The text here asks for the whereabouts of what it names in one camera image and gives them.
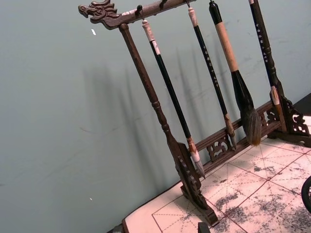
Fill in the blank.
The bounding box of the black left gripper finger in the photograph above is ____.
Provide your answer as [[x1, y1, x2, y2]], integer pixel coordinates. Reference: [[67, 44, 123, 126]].
[[197, 221, 210, 233]]

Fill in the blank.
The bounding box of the white red-gridded calligraphy paper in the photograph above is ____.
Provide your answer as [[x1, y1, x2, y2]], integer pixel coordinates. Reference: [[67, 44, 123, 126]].
[[121, 137, 311, 233]]

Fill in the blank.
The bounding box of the black brush with white cap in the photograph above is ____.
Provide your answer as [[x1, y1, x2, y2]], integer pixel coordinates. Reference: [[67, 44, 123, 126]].
[[141, 20, 206, 180]]

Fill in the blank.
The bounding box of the thin black brush, brown ferrule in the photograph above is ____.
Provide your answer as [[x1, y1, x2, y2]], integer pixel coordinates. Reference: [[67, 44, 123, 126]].
[[187, 7, 238, 151]]

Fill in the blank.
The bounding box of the dark carved wooden brush rack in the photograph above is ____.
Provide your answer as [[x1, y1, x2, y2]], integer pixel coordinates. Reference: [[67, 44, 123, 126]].
[[78, 0, 311, 228]]

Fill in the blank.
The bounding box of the black lettered brush, white ferrule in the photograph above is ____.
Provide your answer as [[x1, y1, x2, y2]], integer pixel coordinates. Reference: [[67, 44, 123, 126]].
[[247, 0, 284, 117]]

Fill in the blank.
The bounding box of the large cream-handled brush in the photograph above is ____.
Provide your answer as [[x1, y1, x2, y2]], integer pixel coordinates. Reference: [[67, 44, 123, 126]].
[[208, 0, 263, 147]]

